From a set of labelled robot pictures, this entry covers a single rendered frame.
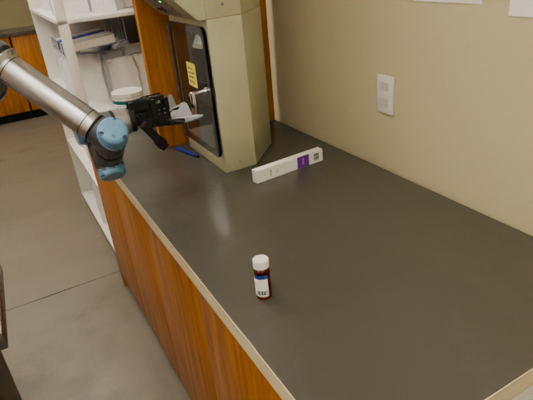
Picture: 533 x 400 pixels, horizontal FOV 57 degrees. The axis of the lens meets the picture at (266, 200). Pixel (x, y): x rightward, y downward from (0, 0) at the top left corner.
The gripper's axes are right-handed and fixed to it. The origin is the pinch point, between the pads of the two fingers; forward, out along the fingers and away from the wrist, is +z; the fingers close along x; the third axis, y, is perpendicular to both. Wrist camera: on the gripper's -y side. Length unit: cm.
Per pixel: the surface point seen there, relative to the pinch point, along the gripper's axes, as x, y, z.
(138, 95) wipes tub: 65, -7, 0
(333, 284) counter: -73, -21, -2
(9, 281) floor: 140, -114, -76
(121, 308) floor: 76, -115, -28
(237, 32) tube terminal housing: -5.2, 21.6, 14.9
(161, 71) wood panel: 31.8, 7.2, 1.4
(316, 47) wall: 4, 11, 49
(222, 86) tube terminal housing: -5.2, 7.1, 8.0
